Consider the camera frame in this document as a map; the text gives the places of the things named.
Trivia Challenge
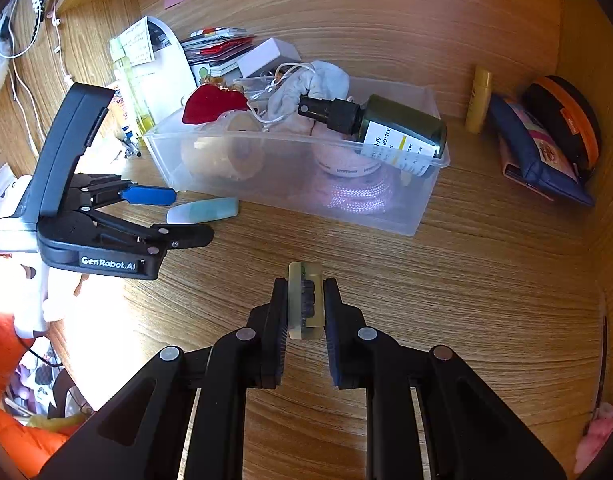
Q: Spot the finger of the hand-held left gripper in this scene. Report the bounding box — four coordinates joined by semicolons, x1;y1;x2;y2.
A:
84;209;216;257
69;174;178;211

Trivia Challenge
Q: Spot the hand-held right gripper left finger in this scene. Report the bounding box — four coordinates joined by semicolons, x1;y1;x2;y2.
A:
36;276;291;480

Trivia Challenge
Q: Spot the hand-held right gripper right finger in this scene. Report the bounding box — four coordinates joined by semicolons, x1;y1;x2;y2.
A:
323;277;570;480

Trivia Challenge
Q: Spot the pale tube with white cap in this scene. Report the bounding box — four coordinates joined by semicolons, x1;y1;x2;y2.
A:
165;196;240;226

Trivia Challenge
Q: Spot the clear plastic storage box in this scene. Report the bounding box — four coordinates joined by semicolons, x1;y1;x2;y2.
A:
143;76;451;237

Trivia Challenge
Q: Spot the red plush item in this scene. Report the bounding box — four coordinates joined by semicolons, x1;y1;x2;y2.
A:
182;85;250;126

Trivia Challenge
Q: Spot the white drawstring bag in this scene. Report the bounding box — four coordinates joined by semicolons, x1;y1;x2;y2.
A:
246;60;351;136

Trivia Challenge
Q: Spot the dark green spray bottle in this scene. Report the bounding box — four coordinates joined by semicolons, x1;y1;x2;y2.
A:
298;94;447;179

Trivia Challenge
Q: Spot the person's left forearm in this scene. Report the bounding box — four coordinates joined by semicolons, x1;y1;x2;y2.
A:
0;305;40;401

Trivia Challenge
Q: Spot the wooden desktop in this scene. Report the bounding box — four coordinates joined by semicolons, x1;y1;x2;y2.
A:
0;10;607;480

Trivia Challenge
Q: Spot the person's left hand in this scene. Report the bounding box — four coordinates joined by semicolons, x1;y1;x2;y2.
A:
0;257;70;338

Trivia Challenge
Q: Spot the clear barrel pen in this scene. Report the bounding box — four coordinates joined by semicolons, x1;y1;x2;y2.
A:
119;130;144;161

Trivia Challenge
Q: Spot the orange sunscreen tube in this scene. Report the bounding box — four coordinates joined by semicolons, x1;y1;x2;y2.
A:
111;80;137;136

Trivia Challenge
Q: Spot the yellow spray bottle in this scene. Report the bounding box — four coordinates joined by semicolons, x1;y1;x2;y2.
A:
110;35;154;136

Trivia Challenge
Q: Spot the white handwritten paper sheet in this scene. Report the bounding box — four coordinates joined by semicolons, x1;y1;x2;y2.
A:
109;16;200;126

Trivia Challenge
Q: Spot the pink braided cloth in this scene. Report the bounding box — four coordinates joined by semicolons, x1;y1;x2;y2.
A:
314;170;412;216

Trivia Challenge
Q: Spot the stack of booklets and cards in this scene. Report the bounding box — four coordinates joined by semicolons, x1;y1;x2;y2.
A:
179;26;257;78

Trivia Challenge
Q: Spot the small white box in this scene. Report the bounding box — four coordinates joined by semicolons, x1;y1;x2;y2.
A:
236;37;302;79

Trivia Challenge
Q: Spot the dark patterned bag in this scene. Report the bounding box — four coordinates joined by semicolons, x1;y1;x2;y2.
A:
9;350;87;421

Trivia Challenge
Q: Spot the orange jacket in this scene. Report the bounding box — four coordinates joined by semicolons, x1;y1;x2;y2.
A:
0;402;72;480

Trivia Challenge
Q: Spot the pink soft item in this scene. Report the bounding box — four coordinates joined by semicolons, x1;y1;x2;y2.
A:
574;402;613;473

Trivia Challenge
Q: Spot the navy pencil case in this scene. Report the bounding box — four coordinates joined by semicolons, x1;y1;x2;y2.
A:
488;94;596;208

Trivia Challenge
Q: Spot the yellow tube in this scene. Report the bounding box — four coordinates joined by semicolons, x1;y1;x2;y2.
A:
465;66;493;135

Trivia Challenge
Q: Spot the black orange round case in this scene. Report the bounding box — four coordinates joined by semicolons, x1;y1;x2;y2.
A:
521;75;601;183

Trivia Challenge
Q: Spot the white cable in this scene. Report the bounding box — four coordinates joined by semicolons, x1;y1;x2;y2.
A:
46;0;76;92
6;0;42;158

